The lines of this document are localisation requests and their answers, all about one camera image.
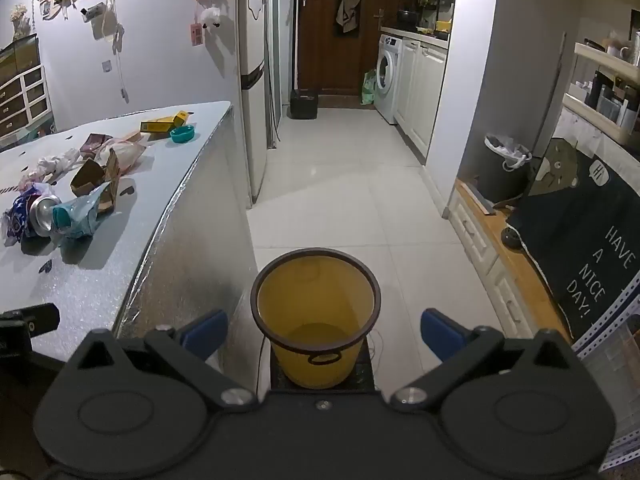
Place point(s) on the white sheep plush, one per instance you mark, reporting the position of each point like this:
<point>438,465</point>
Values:
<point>211,16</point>

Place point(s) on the black cooking pot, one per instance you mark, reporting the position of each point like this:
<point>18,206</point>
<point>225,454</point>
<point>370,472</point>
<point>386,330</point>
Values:
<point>407,17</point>

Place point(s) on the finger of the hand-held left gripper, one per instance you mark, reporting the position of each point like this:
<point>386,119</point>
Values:
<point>35,320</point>

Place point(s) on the dried flower bunch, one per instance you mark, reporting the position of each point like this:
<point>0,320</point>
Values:
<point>20,15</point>

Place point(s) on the brown cardboard box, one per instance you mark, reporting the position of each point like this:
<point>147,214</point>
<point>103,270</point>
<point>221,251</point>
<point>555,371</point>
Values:
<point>90,177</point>

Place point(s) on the teal bowl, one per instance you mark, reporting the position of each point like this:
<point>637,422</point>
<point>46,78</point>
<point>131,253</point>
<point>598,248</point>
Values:
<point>182,134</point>

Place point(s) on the glass tank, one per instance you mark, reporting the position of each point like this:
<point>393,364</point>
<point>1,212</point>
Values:
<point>20,57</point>

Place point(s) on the grey trash can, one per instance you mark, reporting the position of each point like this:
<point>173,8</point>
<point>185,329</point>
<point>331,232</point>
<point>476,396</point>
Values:
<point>500,175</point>

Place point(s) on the hanging apron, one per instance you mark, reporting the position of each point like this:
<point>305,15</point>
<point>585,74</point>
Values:
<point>347,10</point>

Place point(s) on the white refrigerator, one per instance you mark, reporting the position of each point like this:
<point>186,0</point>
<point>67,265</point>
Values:
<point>252,85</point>

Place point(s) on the perforated metal rack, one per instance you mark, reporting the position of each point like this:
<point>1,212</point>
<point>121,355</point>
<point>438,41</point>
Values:
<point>615,370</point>

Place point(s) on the pink hanging tag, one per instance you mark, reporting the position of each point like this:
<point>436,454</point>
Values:
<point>196,34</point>

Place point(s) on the silver drink can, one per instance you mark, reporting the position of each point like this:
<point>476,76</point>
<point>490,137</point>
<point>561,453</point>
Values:
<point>42,212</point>

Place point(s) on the yellow cardboard box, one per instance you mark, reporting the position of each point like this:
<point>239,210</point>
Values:
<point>157,126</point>

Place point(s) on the camera shaped wall ornament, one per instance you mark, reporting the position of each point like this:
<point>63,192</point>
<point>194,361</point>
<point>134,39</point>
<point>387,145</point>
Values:
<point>92,12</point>

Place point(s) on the white drawer chest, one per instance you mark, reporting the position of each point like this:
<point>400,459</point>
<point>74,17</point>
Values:
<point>22,100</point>

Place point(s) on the green bag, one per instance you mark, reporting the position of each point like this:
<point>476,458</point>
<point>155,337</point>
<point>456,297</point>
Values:
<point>369,89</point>

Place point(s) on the white low cabinet wooden top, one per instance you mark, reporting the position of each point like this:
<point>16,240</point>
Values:
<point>480,245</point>

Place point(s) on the blue purple wrapper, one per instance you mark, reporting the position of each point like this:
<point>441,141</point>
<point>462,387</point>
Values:
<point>17,215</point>

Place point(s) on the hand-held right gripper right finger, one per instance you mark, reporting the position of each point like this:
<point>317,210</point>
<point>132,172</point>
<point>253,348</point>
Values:
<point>441,332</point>

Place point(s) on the white plastic bag red print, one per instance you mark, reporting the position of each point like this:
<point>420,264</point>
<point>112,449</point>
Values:
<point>125,156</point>

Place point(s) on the maroon snack packet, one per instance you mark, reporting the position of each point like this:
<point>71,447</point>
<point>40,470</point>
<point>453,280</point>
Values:
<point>95,144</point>

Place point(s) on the teal plastic pouch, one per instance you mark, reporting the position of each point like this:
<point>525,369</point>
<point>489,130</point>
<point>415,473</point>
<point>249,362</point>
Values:
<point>80,215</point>

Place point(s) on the crumpled white pink wrapper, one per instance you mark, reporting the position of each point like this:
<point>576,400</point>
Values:
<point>52,166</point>

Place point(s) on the dark wooden door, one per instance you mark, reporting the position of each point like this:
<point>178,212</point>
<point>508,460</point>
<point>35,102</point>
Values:
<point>325,50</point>

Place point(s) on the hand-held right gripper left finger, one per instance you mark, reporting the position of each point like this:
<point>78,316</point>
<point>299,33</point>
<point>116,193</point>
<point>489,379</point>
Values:
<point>206,334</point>

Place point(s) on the white washing machine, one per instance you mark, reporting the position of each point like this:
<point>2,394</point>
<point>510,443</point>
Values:
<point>387,77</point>

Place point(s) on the cream storage shelf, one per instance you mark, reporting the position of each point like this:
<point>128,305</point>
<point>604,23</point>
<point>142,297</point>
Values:
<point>605,105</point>

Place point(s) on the yellow plastic bucket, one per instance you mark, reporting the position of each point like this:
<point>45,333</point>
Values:
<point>315,305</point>

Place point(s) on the white kitchen cabinet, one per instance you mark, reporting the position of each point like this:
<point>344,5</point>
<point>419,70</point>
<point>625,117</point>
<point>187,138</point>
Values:
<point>422,95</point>

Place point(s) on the black printed cloth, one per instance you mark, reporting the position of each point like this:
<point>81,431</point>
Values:
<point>580,230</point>

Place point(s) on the black floor bin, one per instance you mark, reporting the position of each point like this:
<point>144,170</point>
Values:
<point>304,105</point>

